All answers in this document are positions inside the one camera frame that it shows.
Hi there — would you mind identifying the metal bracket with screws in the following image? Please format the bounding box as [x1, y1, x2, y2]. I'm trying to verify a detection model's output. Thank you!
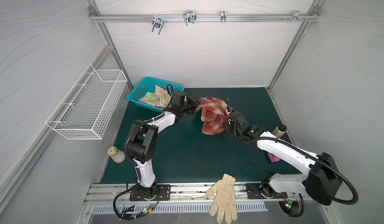
[282, 11, 309, 23]

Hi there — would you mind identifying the white ventilation grille strip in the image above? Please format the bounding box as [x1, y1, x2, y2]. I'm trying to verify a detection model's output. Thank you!
[92, 201, 268, 215]

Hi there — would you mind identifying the metal double hook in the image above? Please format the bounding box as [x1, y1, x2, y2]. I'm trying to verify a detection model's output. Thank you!
[183, 10, 197, 26]

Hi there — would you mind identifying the left base cable bundle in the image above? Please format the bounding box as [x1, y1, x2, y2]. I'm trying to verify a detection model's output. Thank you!
[112, 184, 161, 221]

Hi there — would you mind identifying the metal U-bolt hook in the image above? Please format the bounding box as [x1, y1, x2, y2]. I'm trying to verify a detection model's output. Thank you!
[152, 16, 164, 35]

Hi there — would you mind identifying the right base cable bundle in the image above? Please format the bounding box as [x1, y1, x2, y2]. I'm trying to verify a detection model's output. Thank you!
[278, 193, 305, 218]

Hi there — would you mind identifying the green table mat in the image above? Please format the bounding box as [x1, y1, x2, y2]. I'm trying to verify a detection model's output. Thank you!
[100, 87, 310, 184]

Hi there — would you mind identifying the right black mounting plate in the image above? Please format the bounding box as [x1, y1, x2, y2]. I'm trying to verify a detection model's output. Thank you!
[242, 183, 286, 200]

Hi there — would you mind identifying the horizontal aluminium rail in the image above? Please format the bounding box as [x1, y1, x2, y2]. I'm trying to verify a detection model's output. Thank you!
[90, 13, 321, 23]

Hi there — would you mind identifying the beige knitted glove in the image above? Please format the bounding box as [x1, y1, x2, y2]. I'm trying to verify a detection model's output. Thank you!
[206, 173, 238, 224]

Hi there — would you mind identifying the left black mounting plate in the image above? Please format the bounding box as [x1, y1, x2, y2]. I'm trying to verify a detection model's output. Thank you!
[130, 184, 171, 202]

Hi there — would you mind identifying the white wire wall basket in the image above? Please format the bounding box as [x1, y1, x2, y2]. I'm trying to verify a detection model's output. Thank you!
[45, 64, 127, 140]

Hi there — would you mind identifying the black mounting plate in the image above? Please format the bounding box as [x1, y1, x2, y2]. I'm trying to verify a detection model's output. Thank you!
[130, 184, 171, 202]
[242, 183, 286, 200]

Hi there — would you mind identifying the floral folded skirt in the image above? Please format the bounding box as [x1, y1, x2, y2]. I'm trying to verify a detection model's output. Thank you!
[138, 85, 171, 109]

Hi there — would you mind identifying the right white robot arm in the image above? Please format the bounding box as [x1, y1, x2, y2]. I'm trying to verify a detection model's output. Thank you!
[227, 106, 359, 206]

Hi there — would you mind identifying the teal plastic basket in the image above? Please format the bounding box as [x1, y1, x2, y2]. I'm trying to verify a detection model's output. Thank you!
[127, 77, 185, 113]

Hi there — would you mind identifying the small metal clip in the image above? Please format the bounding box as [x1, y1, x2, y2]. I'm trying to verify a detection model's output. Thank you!
[221, 11, 227, 23]

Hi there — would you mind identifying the beige bottle left side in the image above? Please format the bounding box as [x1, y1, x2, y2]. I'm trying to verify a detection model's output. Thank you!
[107, 146, 126, 164]

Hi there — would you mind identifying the red plaid skirt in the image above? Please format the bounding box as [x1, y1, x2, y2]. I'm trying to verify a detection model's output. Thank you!
[195, 97, 228, 136]

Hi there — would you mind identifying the base cable bundle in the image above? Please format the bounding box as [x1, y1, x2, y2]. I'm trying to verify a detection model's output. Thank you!
[112, 184, 161, 221]
[278, 193, 305, 218]

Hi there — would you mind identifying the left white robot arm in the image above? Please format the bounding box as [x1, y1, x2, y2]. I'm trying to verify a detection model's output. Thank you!
[124, 84, 200, 200]

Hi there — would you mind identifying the purple snack packet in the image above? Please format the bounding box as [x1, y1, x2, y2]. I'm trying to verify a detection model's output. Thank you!
[268, 152, 283, 163]

